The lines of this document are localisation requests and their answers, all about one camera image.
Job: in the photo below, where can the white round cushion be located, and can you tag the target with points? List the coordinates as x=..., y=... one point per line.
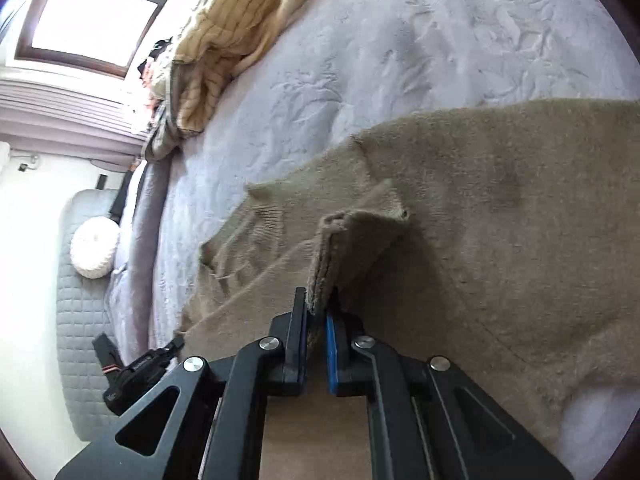
x=93, y=247

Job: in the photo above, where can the grey quilted headboard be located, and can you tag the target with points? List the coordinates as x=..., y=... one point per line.
x=80, y=317

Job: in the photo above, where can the lavender embossed bedspread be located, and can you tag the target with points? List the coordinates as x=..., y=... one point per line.
x=345, y=66

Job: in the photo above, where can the grey duvet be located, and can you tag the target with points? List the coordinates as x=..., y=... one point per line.
x=129, y=296

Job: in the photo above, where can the mauve curtain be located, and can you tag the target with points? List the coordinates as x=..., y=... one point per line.
x=43, y=119

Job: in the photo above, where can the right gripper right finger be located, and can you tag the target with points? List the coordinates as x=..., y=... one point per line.
x=428, y=419

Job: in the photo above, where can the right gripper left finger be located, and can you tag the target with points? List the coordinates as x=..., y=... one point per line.
x=205, y=419

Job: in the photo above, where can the olive grey garment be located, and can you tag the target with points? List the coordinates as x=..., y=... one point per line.
x=164, y=134

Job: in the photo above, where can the olive knit sweater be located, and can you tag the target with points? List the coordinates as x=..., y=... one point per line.
x=506, y=239

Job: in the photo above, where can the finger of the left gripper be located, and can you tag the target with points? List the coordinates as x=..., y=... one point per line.
x=171, y=349

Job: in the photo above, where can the black hanging clothes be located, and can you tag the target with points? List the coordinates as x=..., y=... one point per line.
x=159, y=47

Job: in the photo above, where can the window with brown frame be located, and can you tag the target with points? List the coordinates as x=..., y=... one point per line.
x=97, y=35

